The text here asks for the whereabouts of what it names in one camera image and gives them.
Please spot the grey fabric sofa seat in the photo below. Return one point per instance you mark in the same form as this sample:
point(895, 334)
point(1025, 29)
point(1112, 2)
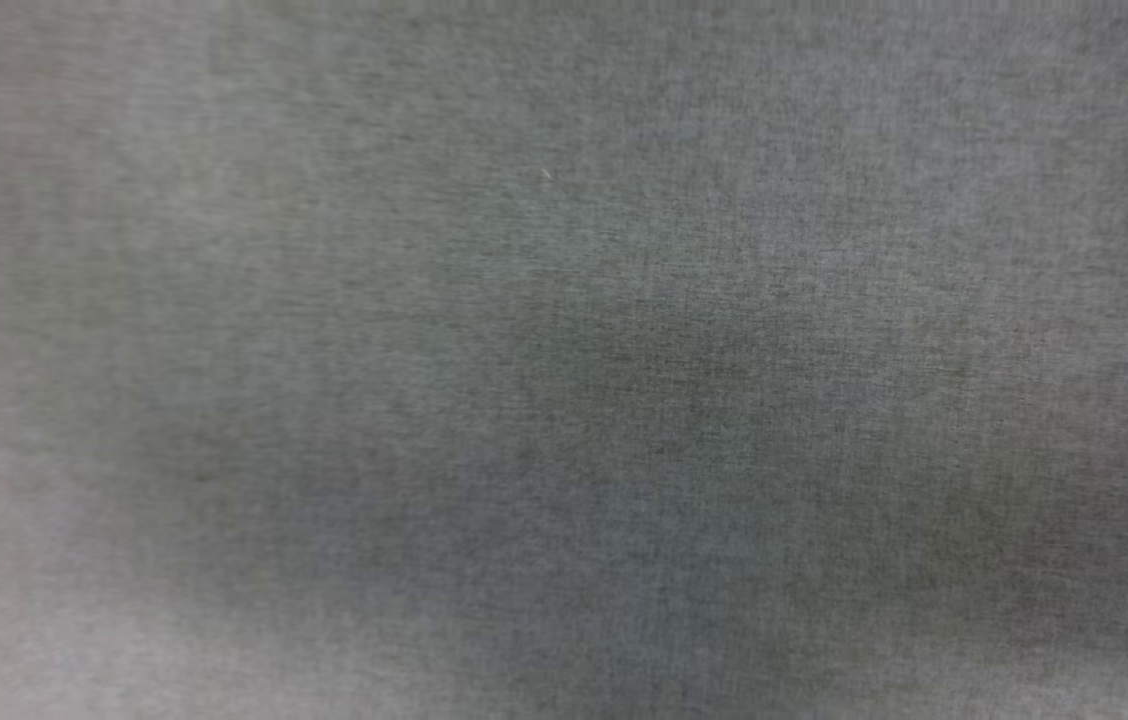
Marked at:
point(564, 360)

